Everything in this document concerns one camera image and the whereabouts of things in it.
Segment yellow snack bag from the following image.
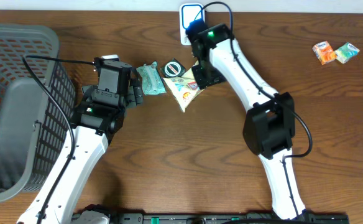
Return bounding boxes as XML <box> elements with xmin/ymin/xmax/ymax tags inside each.
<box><xmin>162</xmin><ymin>68</ymin><xmax>203</xmax><ymax>113</ymax></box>

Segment left black cable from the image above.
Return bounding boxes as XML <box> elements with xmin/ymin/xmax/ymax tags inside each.
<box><xmin>21</xmin><ymin>54</ymin><xmax>96</xmax><ymax>224</ymax></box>

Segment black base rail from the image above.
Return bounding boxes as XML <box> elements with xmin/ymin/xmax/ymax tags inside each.
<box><xmin>71</xmin><ymin>212</ymin><xmax>351</xmax><ymax>224</ymax></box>

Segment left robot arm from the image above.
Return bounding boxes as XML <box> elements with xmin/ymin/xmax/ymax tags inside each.
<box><xmin>18</xmin><ymin>55</ymin><xmax>143</xmax><ymax>223</ymax></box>

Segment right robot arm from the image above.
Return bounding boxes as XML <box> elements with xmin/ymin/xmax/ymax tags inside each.
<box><xmin>186</xmin><ymin>19</ymin><xmax>305</xmax><ymax>220</ymax></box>

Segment grey plastic shopping basket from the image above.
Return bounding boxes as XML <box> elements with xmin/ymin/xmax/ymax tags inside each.
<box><xmin>0</xmin><ymin>24</ymin><xmax>76</xmax><ymax>202</ymax></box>

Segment black cable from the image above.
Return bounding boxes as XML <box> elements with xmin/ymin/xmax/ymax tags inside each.
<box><xmin>193</xmin><ymin>1</ymin><xmax>313</xmax><ymax>218</ymax></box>
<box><xmin>21</xmin><ymin>54</ymin><xmax>96</xmax><ymax>224</ymax></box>

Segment pale teal wet-wipe pack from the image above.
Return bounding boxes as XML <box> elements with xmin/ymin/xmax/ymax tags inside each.
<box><xmin>136</xmin><ymin>61</ymin><xmax>166</xmax><ymax>95</ymax></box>

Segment right black cable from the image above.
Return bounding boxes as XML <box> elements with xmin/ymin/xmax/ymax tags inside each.
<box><xmin>193</xmin><ymin>1</ymin><xmax>313</xmax><ymax>218</ymax></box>

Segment orange tissue pack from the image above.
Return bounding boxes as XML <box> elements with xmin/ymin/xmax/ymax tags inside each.
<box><xmin>312</xmin><ymin>41</ymin><xmax>337</xmax><ymax>65</ymax></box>

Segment dark green round-label box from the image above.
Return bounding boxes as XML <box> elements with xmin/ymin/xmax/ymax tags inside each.
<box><xmin>160</xmin><ymin>58</ymin><xmax>186</xmax><ymax>78</ymax></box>

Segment teal tissue pack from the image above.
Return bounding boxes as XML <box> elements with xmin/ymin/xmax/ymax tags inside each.
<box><xmin>335</xmin><ymin>42</ymin><xmax>360</xmax><ymax>63</ymax></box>

